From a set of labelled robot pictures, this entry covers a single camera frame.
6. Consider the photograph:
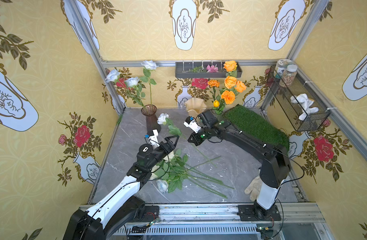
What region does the jar with white lid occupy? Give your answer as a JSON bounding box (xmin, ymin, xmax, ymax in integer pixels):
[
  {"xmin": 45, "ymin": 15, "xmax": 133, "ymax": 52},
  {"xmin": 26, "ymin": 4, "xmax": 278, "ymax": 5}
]
[{"xmin": 280, "ymin": 64, "xmax": 298, "ymax": 88}]

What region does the grey wall planter shelf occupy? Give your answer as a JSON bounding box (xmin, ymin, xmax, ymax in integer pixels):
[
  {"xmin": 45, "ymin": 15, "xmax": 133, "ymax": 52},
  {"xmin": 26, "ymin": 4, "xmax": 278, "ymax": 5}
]
[{"xmin": 175, "ymin": 61, "xmax": 227, "ymax": 79}]

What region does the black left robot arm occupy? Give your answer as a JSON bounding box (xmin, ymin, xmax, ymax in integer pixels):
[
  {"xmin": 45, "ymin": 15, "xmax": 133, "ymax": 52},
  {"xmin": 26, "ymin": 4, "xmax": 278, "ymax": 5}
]
[{"xmin": 63, "ymin": 135, "xmax": 179, "ymax": 240}]

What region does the dark purple glass vase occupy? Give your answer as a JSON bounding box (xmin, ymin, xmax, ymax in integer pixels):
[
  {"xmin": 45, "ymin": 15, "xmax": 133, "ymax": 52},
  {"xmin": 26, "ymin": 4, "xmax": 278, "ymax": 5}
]
[{"xmin": 141, "ymin": 105, "xmax": 161, "ymax": 135}]

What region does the green artificial grass mat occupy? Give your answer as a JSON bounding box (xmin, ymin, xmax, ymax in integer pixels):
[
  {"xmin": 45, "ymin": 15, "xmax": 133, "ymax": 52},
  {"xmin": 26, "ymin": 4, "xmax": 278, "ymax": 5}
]
[{"xmin": 223, "ymin": 105, "xmax": 290, "ymax": 151}]

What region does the white rose top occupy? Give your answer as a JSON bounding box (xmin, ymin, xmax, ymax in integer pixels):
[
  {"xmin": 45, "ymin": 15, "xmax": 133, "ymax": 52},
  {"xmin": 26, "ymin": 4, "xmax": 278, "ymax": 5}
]
[{"xmin": 156, "ymin": 112, "xmax": 217, "ymax": 167}]

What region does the small orange marigold stem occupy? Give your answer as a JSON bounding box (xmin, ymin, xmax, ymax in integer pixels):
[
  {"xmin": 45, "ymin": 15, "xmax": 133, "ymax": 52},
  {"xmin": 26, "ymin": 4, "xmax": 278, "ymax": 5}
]
[{"xmin": 220, "ymin": 91, "xmax": 236, "ymax": 107}]

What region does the glass jar with floral lid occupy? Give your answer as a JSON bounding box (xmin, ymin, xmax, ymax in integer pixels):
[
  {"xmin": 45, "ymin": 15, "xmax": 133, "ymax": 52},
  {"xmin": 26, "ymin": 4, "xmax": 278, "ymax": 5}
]
[{"xmin": 274, "ymin": 59, "xmax": 293, "ymax": 79}]

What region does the orange rose stem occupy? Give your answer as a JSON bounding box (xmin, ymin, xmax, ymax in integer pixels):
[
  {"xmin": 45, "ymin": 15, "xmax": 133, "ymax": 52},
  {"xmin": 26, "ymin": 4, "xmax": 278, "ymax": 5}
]
[
  {"xmin": 224, "ymin": 76, "xmax": 237, "ymax": 89},
  {"xmin": 224, "ymin": 61, "xmax": 238, "ymax": 78},
  {"xmin": 232, "ymin": 81, "xmax": 247, "ymax": 97}
]

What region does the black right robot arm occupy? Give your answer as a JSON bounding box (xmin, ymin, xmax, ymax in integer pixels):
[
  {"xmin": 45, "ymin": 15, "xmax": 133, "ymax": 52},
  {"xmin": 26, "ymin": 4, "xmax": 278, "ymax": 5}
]
[{"xmin": 184, "ymin": 110, "xmax": 291, "ymax": 221}]

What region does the orange marigold flower stem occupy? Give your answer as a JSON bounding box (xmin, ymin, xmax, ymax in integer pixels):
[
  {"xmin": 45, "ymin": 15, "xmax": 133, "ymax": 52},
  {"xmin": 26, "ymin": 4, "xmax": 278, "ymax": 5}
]
[{"xmin": 208, "ymin": 80, "xmax": 221, "ymax": 102}]

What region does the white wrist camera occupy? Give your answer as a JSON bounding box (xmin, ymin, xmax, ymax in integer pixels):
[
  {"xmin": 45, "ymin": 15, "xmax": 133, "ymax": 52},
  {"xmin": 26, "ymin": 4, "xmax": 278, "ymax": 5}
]
[
  {"xmin": 183, "ymin": 116, "xmax": 202, "ymax": 134},
  {"xmin": 144, "ymin": 129, "xmax": 159, "ymax": 149}
]

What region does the black wire wall basket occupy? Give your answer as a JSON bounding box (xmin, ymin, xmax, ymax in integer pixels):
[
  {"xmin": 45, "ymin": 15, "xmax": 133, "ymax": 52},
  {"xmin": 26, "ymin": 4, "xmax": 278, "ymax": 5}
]
[{"xmin": 262, "ymin": 66, "xmax": 330, "ymax": 132}]

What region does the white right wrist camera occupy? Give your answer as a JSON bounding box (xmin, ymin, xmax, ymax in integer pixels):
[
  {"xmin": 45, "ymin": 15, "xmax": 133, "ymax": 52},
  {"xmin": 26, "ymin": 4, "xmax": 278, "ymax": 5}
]
[{"xmin": 183, "ymin": 116, "xmax": 202, "ymax": 134}]

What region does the white cloth figure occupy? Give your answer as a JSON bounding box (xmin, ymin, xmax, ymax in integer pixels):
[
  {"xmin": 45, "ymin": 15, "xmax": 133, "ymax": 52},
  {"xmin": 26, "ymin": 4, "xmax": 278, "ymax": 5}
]
[{"xmin": 290, "ymin": 94, "xmax": 319, "ymax": 121}]

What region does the cream ruffled vase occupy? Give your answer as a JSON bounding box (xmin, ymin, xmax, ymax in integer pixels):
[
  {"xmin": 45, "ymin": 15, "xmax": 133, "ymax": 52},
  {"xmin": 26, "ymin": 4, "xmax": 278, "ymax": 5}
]
[{"xmin": 185, "ymin": 98, "xmax": 207, "ymax": 118}]

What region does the beige work glove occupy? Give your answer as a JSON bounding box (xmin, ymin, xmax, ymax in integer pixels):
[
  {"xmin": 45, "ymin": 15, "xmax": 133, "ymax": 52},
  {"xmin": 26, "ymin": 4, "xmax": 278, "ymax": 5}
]
[{"xmin": 244, "ymin": 176, "xmax": 263, "ymax": 202}]

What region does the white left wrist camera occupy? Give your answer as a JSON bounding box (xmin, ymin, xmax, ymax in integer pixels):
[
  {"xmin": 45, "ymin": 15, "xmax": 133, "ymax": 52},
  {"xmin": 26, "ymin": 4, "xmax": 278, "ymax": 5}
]
[{"xmin": 144, "ymin": 129, "xmax": 159, "ymax": 149}]

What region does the pink flower in planter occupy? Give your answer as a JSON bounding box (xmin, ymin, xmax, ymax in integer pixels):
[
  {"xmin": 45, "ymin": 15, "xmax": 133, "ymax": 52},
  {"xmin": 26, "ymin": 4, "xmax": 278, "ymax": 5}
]
[{"xmin": 206, "ymin": 65, "xmax": 219, "ymax": 73}]

